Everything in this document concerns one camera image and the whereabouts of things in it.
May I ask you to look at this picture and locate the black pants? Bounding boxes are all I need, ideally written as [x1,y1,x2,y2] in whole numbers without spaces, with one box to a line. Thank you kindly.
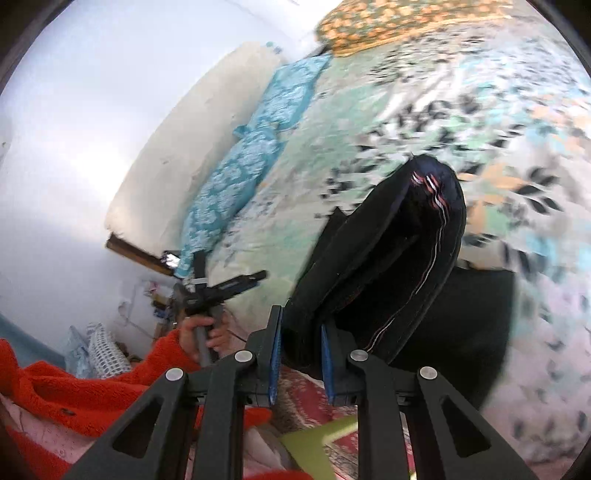
[281,154,515,407]

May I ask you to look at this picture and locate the person's left hand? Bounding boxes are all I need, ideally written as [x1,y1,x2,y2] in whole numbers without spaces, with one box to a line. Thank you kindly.
[177,314,233,363]

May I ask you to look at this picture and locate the phone on nightstand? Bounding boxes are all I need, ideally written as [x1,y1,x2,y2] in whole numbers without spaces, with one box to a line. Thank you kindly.
[161,250,180,270]

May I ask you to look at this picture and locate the wooden nightstand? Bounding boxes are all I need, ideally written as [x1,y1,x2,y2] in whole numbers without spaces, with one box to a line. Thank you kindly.
[104,232,187,342]

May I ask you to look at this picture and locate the red patterned rug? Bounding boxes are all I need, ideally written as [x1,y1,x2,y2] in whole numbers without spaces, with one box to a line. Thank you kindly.
[267,363,417,480]

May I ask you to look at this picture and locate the yellow-green plastic object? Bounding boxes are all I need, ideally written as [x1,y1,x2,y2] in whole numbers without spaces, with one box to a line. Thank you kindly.
[280,415,358,480]

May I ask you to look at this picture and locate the cream upholstered headboard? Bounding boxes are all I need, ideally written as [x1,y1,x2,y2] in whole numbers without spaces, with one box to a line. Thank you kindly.
[105,42,287,258]

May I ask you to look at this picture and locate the orange fleece sleeve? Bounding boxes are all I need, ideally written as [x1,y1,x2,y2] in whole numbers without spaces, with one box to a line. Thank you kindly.
[0,329,316,480]

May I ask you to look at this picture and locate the near blue floral pillow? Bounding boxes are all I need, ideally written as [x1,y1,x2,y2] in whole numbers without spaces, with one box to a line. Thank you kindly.
[175,126,280,278]

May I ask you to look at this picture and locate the blue floral pillow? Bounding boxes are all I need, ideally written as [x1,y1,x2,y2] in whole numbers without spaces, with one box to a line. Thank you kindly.
[233,53,332,139]
[175,126,280,278]

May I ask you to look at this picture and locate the far blue floral pillow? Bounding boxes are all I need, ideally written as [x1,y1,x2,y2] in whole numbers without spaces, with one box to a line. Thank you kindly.
[233,53,332,139]

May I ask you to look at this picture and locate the orange patterned folded blanket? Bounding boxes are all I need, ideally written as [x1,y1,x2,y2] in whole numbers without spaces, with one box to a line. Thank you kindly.
[315,0,513,57]

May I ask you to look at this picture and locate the floral bed sheet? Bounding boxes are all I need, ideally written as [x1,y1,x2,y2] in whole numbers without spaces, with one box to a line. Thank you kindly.
[208,15,590,462]

